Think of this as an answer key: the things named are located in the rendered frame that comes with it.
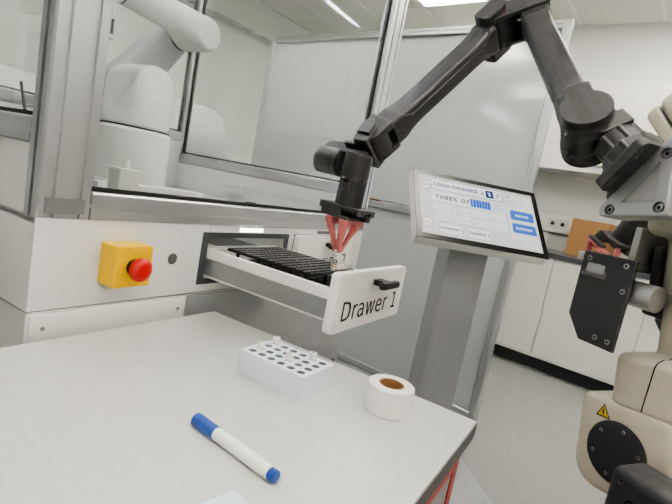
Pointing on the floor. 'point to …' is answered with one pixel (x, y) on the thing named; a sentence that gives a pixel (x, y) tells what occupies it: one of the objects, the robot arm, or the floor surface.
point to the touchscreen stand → (449, 345)
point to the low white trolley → (196, 457)
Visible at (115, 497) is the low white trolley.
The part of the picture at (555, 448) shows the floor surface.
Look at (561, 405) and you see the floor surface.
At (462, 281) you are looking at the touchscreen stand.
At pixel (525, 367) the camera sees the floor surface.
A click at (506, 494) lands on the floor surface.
